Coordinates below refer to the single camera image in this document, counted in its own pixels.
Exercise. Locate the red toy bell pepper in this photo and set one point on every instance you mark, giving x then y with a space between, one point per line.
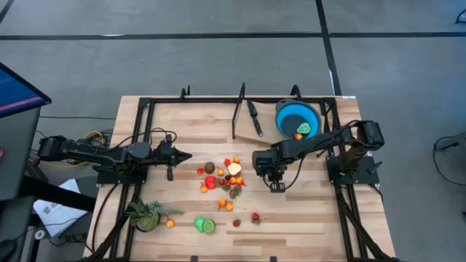
210 182

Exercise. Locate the grey workstation cabinet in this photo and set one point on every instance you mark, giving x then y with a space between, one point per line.
18 153

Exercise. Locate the green toy avocado half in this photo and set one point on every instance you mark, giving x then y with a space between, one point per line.
303 127

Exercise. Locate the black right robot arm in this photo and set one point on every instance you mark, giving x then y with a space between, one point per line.
309 143

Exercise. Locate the black aluminium table frame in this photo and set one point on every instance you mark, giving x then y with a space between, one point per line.
204 100

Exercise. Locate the yellow-orange toy fruit with leaf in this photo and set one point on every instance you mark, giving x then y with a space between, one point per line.
229 206

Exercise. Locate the red toy strawberry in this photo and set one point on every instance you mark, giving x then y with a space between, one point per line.
226 187
227 162
221 181
255 217
234 193

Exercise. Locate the green potted plant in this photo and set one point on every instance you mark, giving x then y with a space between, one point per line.
147 222

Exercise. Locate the blue collapsible bowl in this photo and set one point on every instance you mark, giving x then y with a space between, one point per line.
279 120

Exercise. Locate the green toy fruit half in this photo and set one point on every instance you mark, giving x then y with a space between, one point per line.
198 223

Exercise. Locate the black cart beam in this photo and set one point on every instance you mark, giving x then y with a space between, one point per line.
54 193

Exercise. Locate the dark purple toy plum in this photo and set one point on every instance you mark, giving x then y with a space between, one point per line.
227 177

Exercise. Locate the white tape roll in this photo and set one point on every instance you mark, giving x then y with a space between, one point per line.
39 234

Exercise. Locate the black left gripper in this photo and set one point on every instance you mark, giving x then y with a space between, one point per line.
160 154

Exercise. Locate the small red toy tomato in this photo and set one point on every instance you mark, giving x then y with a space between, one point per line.
200 170

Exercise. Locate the white paper sheet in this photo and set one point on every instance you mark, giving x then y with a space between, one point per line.
58 218

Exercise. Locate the toy strawberry long stem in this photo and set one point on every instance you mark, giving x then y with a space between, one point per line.
236 222

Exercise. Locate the cream toy fruit half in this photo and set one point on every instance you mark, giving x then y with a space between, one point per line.
234 168

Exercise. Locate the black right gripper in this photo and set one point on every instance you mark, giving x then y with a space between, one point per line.
276 177

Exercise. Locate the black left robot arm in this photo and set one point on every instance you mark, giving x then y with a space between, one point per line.
91 154

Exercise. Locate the orange toy fruit with leaf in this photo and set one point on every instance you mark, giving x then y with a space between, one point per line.
221 202

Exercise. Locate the black table clamp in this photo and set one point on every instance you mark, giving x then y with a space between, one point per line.
295 91
185 92

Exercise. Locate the small orange toy fruit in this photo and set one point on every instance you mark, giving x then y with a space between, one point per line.
298 136
204 188
236 159
240 180
220 171
170 223
233 180

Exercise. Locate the black kitchen knife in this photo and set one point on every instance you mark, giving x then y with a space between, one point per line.
257 125

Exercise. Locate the monitor with blue screen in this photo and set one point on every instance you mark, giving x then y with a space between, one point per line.
18 91

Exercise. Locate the brown toy kiwi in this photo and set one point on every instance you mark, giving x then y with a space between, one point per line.
209 167

